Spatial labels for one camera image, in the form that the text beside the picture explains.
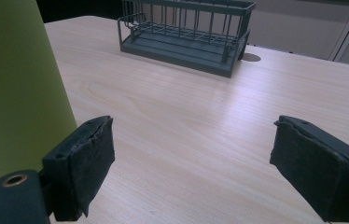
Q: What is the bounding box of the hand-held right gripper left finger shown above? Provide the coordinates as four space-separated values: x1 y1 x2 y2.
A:
41 115 116 222

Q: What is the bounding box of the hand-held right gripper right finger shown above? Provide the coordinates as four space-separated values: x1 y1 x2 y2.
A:
269 115 349 223

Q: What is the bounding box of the green tumbler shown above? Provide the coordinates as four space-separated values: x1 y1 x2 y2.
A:
0 0 78 179

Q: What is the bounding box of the grey wire rack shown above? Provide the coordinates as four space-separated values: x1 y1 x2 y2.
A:
117 0 257 79

